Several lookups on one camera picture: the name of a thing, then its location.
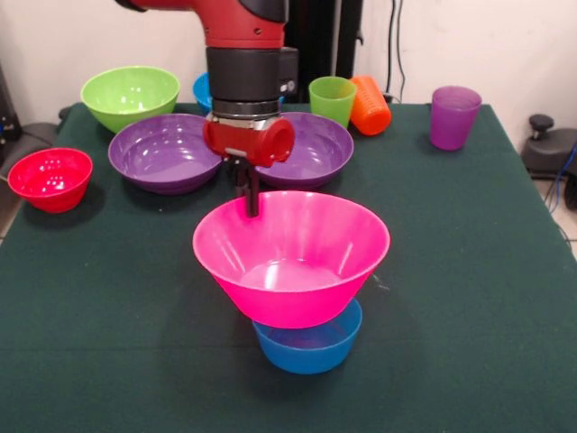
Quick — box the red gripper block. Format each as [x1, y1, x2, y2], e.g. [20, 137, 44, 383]
[202, 115, 297, 219]

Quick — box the pink plastic bowl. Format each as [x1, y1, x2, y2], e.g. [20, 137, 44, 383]
[192, 189, 391, 330]

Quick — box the purple plastic bowl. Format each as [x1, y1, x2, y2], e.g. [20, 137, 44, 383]
[254, 111, 355, 190]
[107, 113, 224, 196]

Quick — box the orange plastic cup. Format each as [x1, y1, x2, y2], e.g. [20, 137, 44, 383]
[349, 75, 392, 137]

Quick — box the blue ribbed small bowl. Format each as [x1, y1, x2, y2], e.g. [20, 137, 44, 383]
[251, 297, 363, 375]

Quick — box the blue deep plastic bowl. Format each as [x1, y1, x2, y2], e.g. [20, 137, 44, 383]
[192, 71, 214, 115]

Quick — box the green plastic cup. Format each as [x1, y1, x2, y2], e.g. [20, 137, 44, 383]
[308, 76, 358, 129]

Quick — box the green plastic bowl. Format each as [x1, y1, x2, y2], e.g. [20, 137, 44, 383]
[80, 66, 181, 134]

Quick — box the red plastic bowl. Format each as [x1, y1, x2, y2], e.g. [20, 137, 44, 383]
[6, 147, 95, 214]

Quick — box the purple plastic cup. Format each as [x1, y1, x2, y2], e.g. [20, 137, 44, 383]
[428, 86, 483, 152]

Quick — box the dark green tablecloth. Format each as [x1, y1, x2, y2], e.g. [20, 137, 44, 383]
[0, 102, 577, 433]

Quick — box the black equipment box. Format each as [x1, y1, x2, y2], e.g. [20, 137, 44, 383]
[0, 62, 22, 168]

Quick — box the black round knob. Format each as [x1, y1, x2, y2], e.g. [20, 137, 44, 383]
[528, 114, 554, 141]

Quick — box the black hanging cable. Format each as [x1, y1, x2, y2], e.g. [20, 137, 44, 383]
[385, 0, 407, 104]

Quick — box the blue cable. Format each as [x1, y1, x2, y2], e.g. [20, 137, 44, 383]
[544, 139, 577, 214]

